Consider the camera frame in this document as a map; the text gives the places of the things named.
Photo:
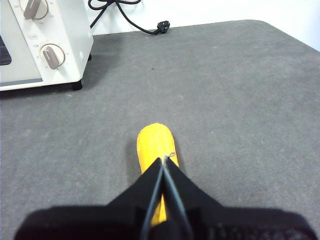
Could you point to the oven door with glass window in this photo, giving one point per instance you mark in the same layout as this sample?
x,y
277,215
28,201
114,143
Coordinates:
x,y
20,57

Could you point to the yellow corn cob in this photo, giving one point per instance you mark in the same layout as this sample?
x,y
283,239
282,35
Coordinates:
x,y
155,142

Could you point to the beige oven knob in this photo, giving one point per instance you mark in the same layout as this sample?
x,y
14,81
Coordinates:
x,y
52,57
33,7

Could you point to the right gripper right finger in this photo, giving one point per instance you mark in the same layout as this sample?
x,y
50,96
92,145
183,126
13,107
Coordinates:
x,y
187,192

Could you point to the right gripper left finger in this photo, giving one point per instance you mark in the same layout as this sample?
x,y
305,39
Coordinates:
x,y
142,192

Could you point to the cream toaster oven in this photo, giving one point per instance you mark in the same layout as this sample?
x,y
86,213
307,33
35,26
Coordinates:
x,y
75,37

